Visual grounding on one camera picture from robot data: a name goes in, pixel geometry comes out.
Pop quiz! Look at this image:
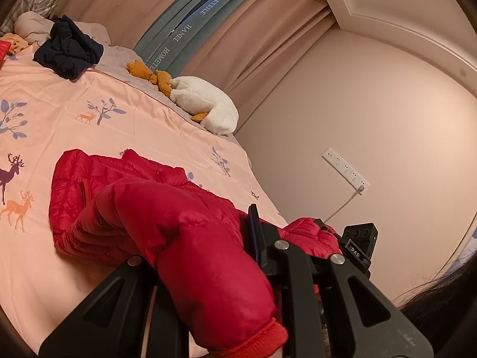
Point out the white goose plush toy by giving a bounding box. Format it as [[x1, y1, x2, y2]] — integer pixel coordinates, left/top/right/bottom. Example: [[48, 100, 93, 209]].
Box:
[[127, 60, 239, 135]]

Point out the blue-grey curtain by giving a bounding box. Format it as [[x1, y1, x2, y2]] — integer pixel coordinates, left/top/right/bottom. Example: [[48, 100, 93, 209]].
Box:
[[133, 0, 299, 79]]

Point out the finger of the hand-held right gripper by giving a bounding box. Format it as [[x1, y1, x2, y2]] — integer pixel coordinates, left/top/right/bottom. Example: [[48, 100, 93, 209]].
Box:
[[312, 217, 338, 239]]

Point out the pink deer-print duvet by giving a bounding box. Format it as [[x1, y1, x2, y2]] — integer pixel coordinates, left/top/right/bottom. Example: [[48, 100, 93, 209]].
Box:
[[0, 47, 289, 355]]

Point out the white power cable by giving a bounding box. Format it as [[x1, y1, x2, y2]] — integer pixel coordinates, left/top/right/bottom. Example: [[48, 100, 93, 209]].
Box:
[[322, 184, 366, 224]]

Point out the grey bed sheet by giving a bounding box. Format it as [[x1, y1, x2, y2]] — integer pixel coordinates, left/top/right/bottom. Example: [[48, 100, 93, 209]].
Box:
[[86, 22, 247, 146]]

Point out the small orange plush toy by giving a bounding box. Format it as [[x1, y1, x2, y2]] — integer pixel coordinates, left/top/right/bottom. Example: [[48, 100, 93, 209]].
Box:
[[0, 33, 32, 55]]

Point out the person's dark hair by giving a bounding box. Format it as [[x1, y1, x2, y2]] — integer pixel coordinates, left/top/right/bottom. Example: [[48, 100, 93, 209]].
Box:
[[395, 246, 477, 358]]

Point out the white wall socket strip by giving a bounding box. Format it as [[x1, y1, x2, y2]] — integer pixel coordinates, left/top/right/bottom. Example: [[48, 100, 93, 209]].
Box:
[[322, 148, 371, 196]]

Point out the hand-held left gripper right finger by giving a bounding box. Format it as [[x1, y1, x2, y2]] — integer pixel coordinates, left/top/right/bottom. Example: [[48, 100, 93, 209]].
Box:
[[246, 203, 435, 358]]

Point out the pink curtain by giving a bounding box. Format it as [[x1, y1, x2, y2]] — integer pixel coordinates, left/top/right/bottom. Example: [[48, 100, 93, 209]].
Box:
[[182, 0, 336, 109], [56, 0, 220, 60]]

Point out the red down jacket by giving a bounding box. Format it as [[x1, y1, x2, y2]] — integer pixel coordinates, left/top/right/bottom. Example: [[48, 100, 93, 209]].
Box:
[[48, 148, 341, 355]]

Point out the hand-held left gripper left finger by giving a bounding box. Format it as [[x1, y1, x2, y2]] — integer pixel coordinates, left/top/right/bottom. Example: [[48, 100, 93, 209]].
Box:
[[39, 255, 194, 358]]

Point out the light grey cloth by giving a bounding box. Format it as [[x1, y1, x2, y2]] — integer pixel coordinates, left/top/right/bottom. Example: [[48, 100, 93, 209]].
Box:
[[14, 11, 56, 43]]

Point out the navy clothing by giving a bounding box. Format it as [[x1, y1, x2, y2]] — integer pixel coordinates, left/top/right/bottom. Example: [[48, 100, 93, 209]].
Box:
[[33, 14, 104, 80]]

